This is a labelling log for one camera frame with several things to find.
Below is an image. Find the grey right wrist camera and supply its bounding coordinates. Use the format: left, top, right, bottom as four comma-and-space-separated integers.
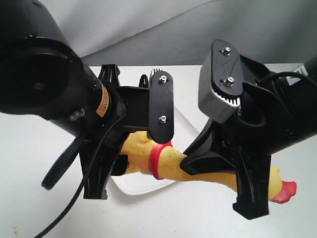
198, 39, 257, 123

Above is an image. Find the grey fabric backdrop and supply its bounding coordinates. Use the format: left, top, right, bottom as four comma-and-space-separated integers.
43, 0, 317, 66

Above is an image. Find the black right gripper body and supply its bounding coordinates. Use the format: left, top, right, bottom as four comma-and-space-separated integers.
220, 62, 292, 154

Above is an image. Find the white square ceramic plate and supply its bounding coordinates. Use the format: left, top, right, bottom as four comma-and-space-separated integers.
111, 108, 199, 195

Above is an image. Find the yellow rubber chicken toy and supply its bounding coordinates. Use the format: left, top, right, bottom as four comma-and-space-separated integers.
120, 131, 297, 204

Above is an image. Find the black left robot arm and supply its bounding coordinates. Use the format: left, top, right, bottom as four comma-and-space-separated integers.
0, 0, 150, 199

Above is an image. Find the black right camera cable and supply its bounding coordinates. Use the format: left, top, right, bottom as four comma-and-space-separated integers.
255, 71, 317, 90

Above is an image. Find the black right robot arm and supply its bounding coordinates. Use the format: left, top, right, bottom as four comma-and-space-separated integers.
180, 57, 317, 220

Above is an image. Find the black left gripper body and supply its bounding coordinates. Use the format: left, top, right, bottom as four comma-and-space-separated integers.
95, 85, 150, 151

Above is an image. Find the black left flat ribbon cable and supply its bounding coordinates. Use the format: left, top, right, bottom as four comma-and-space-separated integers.
41, 135, 85, 191

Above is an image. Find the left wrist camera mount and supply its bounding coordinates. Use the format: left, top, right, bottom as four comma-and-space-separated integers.
148, 68, 174, 144

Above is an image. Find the black left round cable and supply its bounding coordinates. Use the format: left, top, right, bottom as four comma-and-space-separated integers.
32, 114, 127, 238

